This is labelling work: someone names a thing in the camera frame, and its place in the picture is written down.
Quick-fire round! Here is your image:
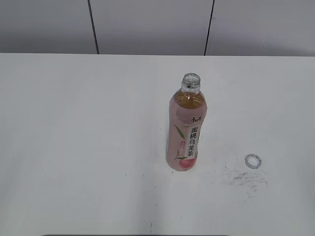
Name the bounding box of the pink oolong tea bottle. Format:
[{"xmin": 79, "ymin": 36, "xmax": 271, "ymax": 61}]
[{"xmin": 166, "ymin": 73, "xmax": 207, "ymax": 172}]

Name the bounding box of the white bottle cap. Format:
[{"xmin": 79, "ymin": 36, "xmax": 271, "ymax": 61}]
[{"xmin": 245, "ymin": 153, "xmax": 262, "ymax": 170}]

